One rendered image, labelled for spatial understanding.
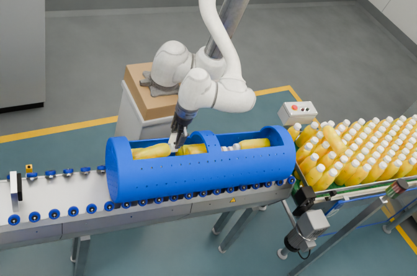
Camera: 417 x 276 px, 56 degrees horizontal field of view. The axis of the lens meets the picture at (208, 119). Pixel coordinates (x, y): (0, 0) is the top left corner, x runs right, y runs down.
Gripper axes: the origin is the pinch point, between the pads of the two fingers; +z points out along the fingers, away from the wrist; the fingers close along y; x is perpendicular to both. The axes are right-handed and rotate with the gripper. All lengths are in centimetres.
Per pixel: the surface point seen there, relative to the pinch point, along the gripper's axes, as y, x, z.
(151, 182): 13.4, -11.9, 8.1
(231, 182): 15.1, 27.3, 14.5
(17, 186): 3, -62, 16
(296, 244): 35, 80, 62
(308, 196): 24, 73, 25
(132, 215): 13.5, -15.7, 35.8
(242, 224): 10, 62, 81
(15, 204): 6, -64, 25
